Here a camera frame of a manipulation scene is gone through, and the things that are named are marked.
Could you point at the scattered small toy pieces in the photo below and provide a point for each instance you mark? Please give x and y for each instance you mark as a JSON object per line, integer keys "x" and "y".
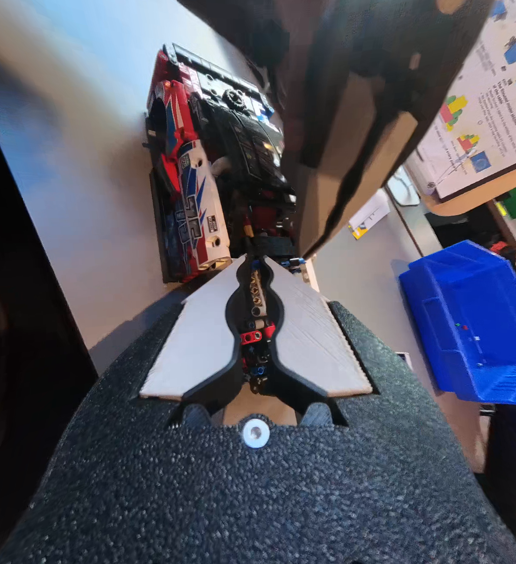
{"x": 476, "y": 338}

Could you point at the toy brick race car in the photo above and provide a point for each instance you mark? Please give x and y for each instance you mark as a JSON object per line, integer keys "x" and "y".
{"x": 196, "y": 176}

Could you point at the silver stand base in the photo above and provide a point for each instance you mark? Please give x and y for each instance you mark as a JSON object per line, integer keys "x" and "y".
{"x": 403, "y": 185}

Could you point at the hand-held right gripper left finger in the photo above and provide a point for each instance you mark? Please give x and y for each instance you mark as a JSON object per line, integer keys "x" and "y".
{"x": 191, "y": 348}

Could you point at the wooden clipboard with instruction sheet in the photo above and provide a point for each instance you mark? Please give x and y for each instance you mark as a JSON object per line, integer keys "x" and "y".
{"x": 482, "y": 110}

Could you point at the blue plastic bin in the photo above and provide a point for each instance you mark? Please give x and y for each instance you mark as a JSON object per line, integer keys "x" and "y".
{"x": 460, "y": 291}

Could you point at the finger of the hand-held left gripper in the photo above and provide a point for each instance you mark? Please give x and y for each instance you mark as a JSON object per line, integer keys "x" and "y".
{"x": 390, "y": 150}
{"x": 332, "y": 167}

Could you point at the open instruction booklet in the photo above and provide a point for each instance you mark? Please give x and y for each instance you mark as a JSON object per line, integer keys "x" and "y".
{"x": 368, "y": 216}

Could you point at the grey desk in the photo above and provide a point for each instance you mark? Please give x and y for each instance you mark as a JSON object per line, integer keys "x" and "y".
{"x": 86, "y": 176}

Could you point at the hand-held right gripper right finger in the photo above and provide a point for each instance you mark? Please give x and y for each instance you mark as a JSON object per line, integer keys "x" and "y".
{"x": 319, "y": 348}

